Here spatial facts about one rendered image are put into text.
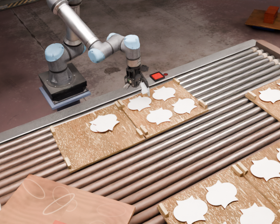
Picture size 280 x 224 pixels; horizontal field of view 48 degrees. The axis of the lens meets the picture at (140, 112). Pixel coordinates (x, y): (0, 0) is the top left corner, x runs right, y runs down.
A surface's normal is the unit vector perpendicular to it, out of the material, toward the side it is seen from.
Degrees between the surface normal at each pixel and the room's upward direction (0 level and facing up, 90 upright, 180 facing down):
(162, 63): 0
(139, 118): 0
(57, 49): 10
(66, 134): 0
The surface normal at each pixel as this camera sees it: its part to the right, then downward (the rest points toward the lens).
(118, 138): -0.07, -0.75
